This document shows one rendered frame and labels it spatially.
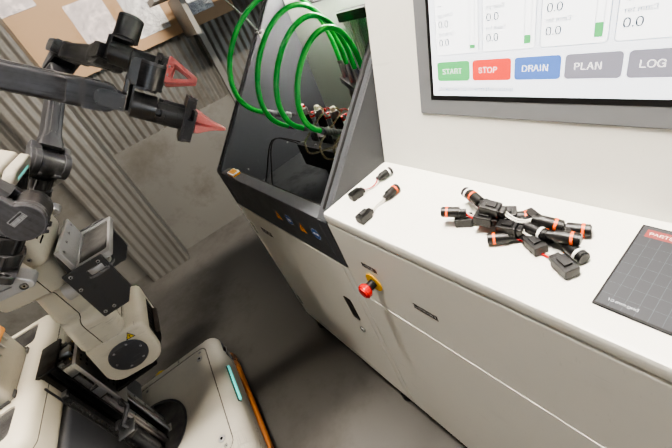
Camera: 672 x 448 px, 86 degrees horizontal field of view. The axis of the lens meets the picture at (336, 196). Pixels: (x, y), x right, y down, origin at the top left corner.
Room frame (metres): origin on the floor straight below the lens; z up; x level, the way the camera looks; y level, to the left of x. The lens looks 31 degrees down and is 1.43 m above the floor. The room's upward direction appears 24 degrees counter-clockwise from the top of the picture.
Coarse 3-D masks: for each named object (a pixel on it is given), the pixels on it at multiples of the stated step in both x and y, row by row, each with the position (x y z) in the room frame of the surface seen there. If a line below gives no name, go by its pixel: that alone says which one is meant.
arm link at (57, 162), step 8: (48, 152) 1.14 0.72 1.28; (48, 160) 1.12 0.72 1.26; (56, 160) 1.13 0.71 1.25; (64, 160) 1.14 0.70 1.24; (40, 168) 1.10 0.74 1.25; (48, 168) 1.11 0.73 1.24; (56, 168) 1.12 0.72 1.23; (40, 176) 1.13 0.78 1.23; (48, 176) 1.12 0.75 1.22; (56, 176) 1.11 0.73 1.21
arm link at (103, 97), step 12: (132, 60) 0.85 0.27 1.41; (144, 60) 0.86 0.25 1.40; (132, 72) 0.85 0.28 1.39; (144, 72) 0.85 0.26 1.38; (156, 72) 0.85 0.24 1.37; (144, 84) 0.84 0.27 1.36; (156, 84) 0.85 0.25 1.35; (96, 96) 0.80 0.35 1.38; (108, 96) 0.81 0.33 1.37; (120, 96) 0.82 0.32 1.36; (120, 108) 0.81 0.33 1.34
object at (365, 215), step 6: (396, 186) 0.65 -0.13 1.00; (390, 192) 0.64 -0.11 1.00; (396, 192) 0.64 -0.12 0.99; (384, 198) 0.64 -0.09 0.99; (378, 204) 0.63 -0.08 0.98; (366, 210) 0.61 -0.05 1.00; (372, 210) 0.61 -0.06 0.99; (360, 216) 0.60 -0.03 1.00; (366, 216) 0.60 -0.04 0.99; (372, 216) 0.60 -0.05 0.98; (360, 222) 0.60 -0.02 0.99; (366, 222) 0.60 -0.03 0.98
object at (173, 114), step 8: (192, 96) 0.90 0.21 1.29; (160, 104) 0.85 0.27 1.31; (168, 104) 0.85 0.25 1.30; (176, 104) 0.86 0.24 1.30; (184, 104) 0.90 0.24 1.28; (192, 104) 0.86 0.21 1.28; (168, 112) 0.84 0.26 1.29; (176, 112) 0.85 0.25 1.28; (184, 112) 0.85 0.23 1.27; (160, 120) 0.84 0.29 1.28; (168, 120) 0.84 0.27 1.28; (176, 120) 0.84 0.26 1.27; (184, 120) 0.84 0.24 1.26; (176, 128) 0.86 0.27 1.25
